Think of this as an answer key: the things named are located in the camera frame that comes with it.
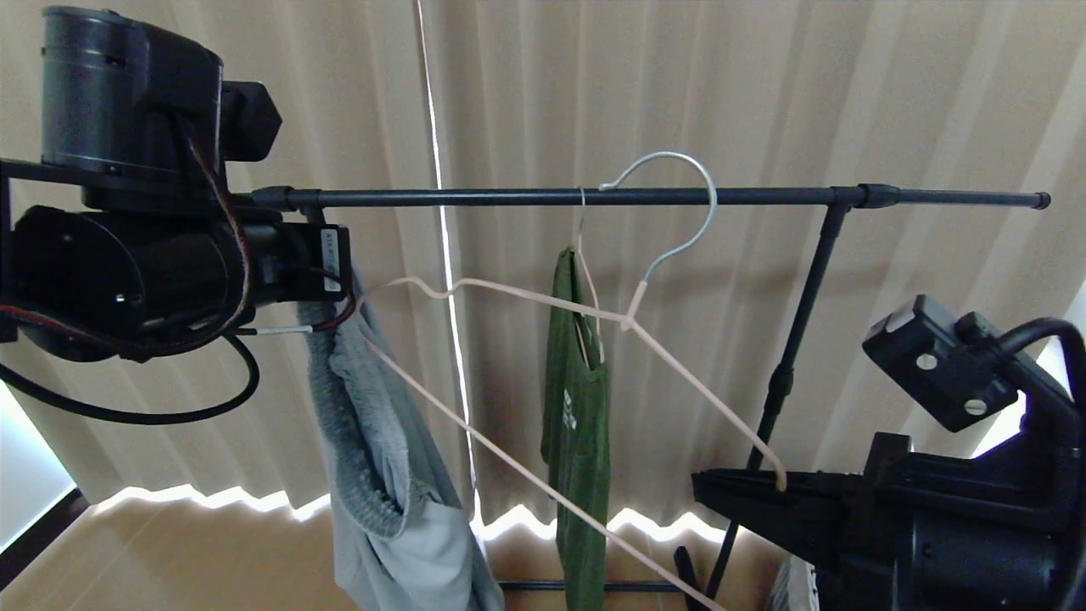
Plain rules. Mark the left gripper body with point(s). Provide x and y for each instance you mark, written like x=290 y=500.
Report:
x=127 y=271

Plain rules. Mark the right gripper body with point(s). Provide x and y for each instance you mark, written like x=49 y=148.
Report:
x=976 y=543

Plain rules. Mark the pale grey shorts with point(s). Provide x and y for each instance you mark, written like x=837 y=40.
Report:
x=373 y=441

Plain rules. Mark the green long-sleeved shirt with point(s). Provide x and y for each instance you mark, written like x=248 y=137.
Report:
x=577 y=458

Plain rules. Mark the pink clothes hanger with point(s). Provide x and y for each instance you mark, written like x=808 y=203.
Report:
x=581 y=255
x=629 y=321

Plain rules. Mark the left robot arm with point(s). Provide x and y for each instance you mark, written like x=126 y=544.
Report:
x=119 y=93

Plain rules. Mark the white laundry basket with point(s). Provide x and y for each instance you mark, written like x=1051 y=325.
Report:
x=797 y=590

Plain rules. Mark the black clothes rack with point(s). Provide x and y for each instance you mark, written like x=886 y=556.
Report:
x=509 y=198

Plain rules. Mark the beige curtain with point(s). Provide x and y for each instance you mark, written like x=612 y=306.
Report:
x=848 y=102

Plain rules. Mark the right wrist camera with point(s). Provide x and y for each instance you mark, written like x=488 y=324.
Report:
x=933 y=365

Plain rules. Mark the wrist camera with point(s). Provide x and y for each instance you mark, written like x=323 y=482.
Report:
x=933 y=365
x=250 y=119

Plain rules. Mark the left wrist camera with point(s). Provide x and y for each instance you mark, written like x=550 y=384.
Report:
x=250 y=119

